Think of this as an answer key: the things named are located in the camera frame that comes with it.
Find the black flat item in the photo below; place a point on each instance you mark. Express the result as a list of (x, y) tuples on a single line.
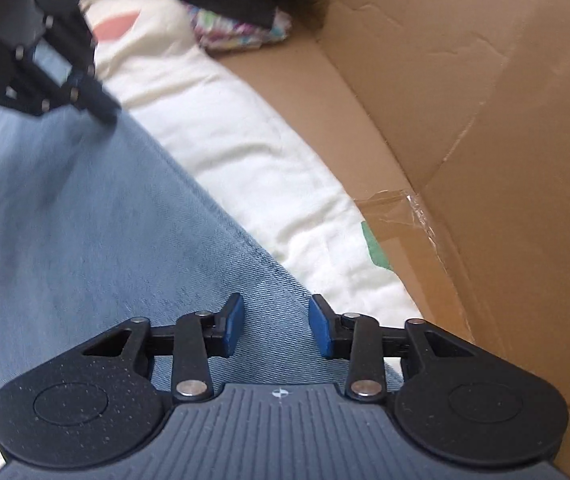
[(235, 7)]

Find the cream bear print bed sheet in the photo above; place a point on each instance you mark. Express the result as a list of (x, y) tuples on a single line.
[(245, 150)]

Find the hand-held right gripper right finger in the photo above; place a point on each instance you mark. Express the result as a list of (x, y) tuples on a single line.
[(320, 327)]

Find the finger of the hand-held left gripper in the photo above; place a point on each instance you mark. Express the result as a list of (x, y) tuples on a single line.
[(45, 87), (82, 57)]

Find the blue denim pants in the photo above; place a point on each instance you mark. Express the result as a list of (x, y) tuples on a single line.
[(90, 220)]

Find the flattened brown cardboard sheet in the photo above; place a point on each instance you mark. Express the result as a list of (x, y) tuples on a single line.
[(465, 110)]

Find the colourful patterned cloth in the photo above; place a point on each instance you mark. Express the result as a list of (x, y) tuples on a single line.
[(245, 35)]

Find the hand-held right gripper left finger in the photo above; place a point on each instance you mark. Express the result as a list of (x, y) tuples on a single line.
[(235, 321)]

